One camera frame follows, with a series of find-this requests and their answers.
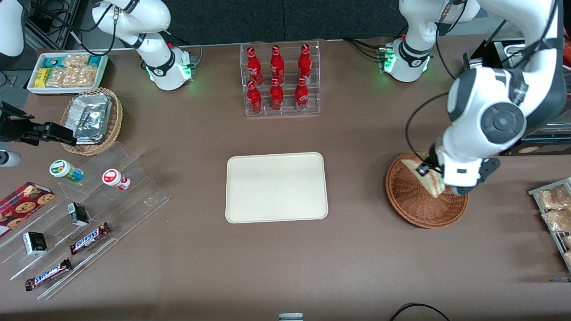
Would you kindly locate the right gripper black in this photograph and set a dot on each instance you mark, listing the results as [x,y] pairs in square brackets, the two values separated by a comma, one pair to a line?
[13,130]

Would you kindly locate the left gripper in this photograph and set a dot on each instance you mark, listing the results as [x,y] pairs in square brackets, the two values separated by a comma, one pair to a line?
[432,158]

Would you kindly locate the triangle sandwich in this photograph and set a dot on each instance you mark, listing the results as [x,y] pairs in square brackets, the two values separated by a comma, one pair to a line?
[433,186]

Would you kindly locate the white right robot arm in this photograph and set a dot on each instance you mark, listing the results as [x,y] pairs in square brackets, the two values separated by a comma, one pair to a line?
[156,62]

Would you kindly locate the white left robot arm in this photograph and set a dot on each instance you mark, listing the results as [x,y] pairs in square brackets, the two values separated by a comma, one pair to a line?
[486,120]

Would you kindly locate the light wicker basket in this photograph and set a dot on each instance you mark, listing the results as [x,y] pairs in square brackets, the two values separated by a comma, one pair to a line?
[113,125]

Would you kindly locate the brown wicker basket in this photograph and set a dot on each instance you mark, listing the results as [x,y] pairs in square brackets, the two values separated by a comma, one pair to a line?
[415,205]

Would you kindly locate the grey tray of snack bags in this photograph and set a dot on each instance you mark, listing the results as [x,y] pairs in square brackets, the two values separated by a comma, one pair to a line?
[555,236]

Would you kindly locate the beige plastic tray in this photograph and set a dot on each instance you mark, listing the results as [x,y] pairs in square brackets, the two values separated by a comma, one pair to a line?
[276,187]

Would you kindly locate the green lid jar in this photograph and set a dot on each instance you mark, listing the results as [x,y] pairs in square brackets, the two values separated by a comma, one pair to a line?
[62,169]

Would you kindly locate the foil wrapped pack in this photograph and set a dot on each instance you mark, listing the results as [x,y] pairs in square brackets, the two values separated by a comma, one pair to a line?
[87,101]
[91,122]

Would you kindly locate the white snack bin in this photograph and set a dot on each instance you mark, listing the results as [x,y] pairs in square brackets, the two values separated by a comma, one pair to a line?
[33,89]

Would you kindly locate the clear granola snack bag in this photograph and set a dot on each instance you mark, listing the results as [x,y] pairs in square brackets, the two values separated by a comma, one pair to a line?
[60,78]
[76,60]
[85,76]

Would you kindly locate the yellow snack packet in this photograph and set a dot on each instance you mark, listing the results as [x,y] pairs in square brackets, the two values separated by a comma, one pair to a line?
[42,77]

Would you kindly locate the teal snack packet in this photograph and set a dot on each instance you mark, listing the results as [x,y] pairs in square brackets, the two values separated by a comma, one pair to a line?
[52,62]
[94,60]

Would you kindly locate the red lid white jar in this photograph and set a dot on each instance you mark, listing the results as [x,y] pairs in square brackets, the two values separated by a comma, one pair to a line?
[113,178]

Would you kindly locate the red tartan cookie box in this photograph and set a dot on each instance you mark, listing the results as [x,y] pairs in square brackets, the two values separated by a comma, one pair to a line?
[22,205]

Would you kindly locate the small black drink carton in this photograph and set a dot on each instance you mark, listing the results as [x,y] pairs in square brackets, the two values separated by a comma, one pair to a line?
[78,215]
[35,243]

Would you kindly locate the clear acrylic stepped shelf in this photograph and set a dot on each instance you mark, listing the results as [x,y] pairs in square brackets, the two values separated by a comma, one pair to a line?
[129,196]

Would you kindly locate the clear cracker snack bag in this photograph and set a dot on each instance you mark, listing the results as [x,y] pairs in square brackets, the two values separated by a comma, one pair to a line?
[567,242]
[555,198]
[557,220]

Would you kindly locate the Snickers chocolate bar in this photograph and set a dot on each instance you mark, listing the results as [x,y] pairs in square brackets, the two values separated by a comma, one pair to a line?
[48,274]
[89,238]

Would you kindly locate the red cola bottle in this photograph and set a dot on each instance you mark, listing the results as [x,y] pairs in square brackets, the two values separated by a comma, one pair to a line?
[276,97]
[254,67]
[305,64]
[254,100]
[302,96]
[277,66]

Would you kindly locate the clear acrylic bottle rack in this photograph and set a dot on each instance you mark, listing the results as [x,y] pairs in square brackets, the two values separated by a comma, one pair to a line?
[281,112]

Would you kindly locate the small grey device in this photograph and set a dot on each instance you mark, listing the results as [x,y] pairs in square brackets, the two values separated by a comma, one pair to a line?
[291,317]

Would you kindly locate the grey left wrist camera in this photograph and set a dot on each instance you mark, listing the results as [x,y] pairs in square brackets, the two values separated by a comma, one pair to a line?
[461,191]

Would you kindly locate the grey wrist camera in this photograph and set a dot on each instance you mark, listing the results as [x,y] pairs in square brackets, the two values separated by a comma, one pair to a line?
[461,191]
[10,158]

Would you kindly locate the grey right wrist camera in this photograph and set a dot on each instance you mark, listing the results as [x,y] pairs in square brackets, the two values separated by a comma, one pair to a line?
[10,158]

